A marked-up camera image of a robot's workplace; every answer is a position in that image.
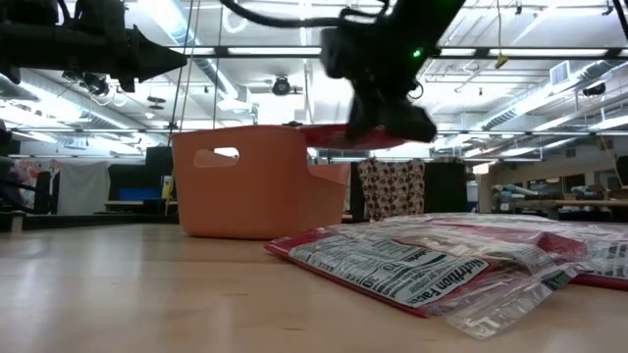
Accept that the black office chair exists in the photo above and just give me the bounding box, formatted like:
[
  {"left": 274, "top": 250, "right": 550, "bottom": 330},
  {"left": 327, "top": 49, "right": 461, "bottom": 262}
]
[{"left": 0, "top": 126, "right": 56, "bottom": 232}]

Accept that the black ceiling camera cluster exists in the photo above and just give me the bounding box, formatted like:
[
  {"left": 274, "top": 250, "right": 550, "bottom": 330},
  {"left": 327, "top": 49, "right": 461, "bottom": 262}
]
[{"left": 73, "top": 72, "right": 111, "bottom": 98}]

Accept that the red packet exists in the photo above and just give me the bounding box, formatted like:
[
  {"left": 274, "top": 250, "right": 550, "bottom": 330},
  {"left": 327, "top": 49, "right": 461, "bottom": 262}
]
[
  {"left": 568, "top": 221, "right": 628, "bottom": 292},
  {"left": 263, "top": 213, "right": 590, "bottom": 340}
]

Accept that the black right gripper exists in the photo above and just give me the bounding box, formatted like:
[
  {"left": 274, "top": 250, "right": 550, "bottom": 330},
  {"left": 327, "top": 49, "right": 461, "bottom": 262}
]
[{"left": 342, "top": 24, "right": 442, "bottom": 144}]

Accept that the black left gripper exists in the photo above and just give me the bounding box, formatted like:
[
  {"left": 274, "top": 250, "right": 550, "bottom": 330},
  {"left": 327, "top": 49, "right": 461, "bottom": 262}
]
[{"left": 0, "top": 21, "right": 188, "bottom": 94}]

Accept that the black cabinet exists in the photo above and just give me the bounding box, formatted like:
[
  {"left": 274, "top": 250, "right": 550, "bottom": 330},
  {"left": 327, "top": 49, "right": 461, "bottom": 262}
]
[{"left": 423, "top": 161, "right": 468, "bottom": 215}]

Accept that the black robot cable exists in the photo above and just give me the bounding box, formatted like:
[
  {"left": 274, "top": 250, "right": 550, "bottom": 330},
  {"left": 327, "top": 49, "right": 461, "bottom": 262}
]
[{"left": 218, "top": 0, "right": 392, "bottom": 29}]

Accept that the white hanging cloth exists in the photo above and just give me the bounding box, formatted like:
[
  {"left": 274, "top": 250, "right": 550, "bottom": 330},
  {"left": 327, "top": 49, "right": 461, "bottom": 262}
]
[{"left": 57, "top": 161, "right": 112, "bottom": 216}]

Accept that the yellow hanging cord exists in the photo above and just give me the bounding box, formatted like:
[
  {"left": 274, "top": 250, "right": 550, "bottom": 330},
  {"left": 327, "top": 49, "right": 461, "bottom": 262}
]
[{"left": 494, "top": 0, "right": 509, "bottom": 71}]

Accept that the wooden shelf unit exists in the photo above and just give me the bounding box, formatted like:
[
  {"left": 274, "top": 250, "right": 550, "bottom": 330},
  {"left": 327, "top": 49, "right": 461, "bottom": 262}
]
[{"left": 477, "top": 159, "right": 628, "bottom": 222}]

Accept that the black monitor with blue screen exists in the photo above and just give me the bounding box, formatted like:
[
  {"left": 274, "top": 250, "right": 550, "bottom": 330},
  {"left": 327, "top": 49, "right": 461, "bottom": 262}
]
[{"left": 108, "top": 163, "right": 164, "bottom": 203}]

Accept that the long ceiling light rail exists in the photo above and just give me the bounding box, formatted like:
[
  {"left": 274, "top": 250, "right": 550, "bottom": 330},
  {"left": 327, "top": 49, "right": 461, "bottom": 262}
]
[{"left": 166, "top": 44, "right": 628, "bottom": 61}]

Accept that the round black ceiling camera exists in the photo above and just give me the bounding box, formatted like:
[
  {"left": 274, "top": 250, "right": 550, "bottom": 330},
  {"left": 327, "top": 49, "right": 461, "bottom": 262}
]
[{"left": 271, "top": 75, "right": 292, "bottom": 98}]

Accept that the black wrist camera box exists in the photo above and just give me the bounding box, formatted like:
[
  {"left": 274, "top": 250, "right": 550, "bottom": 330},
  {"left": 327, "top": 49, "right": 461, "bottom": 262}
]
[{"left": 320, "top": 25, "right": 357, "bottom": 80}]

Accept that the brown dotted patterned cloth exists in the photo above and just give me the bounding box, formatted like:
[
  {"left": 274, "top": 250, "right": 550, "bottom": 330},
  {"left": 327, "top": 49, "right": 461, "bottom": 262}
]
[{"left": 356, "top": 157, "right": 426, "bottom": 221}]

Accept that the orange plastic basket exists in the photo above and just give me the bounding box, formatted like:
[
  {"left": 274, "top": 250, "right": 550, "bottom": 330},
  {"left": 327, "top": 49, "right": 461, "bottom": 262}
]
[{"left": 171, "top": 124, "right": 352, "bottom": 241}]

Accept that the red popcorn bag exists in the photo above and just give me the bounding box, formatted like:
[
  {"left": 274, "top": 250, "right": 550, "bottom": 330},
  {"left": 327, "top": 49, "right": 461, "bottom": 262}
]
[{"left": 298, "top": 123, "right": 409, "bottom": 151}]

